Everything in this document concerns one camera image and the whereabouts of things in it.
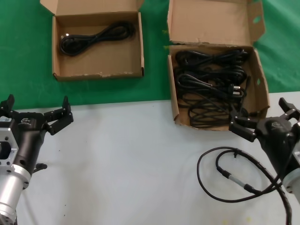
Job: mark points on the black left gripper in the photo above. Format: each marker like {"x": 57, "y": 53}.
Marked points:
{"x": 28, "y": 136}

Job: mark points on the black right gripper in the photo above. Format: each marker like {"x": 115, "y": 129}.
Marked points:
{"x": 276, "y": 138}

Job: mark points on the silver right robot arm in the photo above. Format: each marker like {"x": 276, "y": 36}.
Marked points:
{"x": 293, "y": 182}

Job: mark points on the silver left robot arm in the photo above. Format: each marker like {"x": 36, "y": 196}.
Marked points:
{"x": 10, "y": 187}

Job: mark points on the shallow brown cardboard box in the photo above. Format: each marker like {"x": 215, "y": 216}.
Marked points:
{"x": 105, "y": 63}

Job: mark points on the torn brown cardboard box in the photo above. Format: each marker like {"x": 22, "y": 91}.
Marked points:
{"x": 211, "y": 21}

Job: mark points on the green cloth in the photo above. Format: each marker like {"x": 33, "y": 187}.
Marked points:
{"x": 23, "y": 47}

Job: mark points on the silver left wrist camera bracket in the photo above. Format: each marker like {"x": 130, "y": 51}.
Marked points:
{"x": 7, "y": 136}

